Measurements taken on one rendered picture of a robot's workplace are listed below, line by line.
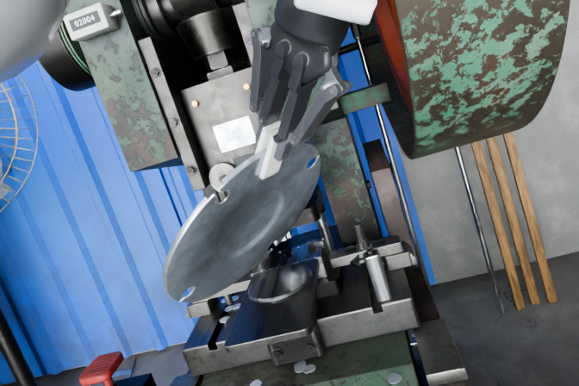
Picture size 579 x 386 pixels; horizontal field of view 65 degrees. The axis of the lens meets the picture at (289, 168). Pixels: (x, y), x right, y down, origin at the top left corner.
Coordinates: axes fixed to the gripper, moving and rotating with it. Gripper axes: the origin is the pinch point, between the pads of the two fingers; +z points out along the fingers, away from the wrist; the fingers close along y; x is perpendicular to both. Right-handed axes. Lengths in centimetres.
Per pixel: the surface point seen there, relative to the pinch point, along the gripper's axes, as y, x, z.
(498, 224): -25, -127, 73
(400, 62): 12, -55, 7
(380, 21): 24, -62, 4
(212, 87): 25.4, -13.3, 10.5
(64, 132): 144, -40, 119
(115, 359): 8, 16, 49
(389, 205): -3, -54, 40
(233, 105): 20.9, -14.9, 12.0
